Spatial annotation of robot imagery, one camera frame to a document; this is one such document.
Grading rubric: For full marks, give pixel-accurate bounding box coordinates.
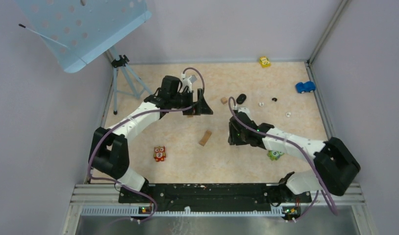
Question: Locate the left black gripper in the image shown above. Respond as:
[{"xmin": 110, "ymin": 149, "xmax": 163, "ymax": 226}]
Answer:
[{"xmin": 170, "ymin": 88, "xmax": 213, "ymax": 115}]

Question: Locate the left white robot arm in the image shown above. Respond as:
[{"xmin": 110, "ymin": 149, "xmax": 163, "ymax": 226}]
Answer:
[{"xmin": 89, "ymin": 75, "xmax": 213, "ymax": 202}]

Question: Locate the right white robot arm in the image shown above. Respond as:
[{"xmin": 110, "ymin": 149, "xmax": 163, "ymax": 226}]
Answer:
[{"xmin": 228, "ymin": 111, "xmax": 361, "ymax": 202}]

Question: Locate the black oval charging case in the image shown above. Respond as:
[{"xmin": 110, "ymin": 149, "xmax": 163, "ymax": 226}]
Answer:
[{"xmin": 236, "ymin": 94, "xmax": 247, "ymax": 104}]

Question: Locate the small wooden cube far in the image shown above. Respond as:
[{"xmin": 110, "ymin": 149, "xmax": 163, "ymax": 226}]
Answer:
[{"xmin": 221, "ymin": 97, "xmax": 228, "ymax": 104}]

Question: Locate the wooden arch block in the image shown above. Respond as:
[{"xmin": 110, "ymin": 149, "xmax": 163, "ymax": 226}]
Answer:
[{"xmin": 199, "ymin": 130, "xmax": 212, "ymax": 146}]

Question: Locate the green owl number block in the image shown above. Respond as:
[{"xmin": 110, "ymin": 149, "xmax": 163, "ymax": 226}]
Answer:
[{"xmin": 267, "ymin": 150, "xmax": 285, "ymax": 161}]

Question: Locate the red owl number block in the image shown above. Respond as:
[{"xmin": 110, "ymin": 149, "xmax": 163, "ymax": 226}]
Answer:
[{"xmin": 153, "ymin": 146, "xmax": 167, "ymax": 162}]

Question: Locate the yellow toy car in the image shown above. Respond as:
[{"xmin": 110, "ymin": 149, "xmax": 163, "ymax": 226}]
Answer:
[{"xmin": 259, "ymin": 56, "xmax": 271, "ymax": 68}]

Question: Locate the blue toy car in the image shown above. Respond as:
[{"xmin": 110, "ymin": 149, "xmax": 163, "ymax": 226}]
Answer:
[{"xmin": 295, "ymin": 81, "xmax": 316, "ymax": 94}]

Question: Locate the light blue tripod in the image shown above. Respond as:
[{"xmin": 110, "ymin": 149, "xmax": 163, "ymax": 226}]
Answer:
[{"xmin": 107, "ymin": 46, "xmax": 153, "ymax": 115}]

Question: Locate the light blue perforated stand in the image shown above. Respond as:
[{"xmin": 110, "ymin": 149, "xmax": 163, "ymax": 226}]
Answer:
[{"xmin": 16, "ymin": 0, "xmax": 152, "ymax": 73}]

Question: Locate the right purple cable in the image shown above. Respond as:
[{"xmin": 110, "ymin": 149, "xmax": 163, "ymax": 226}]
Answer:
[{"xmin": 228, "ymin": 96, "xmax": 339, "ymax": 221}]

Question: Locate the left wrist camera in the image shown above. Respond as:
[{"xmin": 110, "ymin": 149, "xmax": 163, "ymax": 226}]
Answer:
[{"xmin": 182, "ymin": 74, "xmax": 197, "ymax": 91}]

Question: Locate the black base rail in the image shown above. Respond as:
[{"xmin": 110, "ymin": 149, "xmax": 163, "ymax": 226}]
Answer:
[{"xmin": 118, "ymin": 183, "xmax": 312, "ymax": 212}]

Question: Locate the white slotted cable duct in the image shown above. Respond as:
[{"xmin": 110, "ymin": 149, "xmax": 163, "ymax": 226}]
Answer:
[{"xmin": 81, "ymin": 206, "xmax": 284, "ymax": 217}]

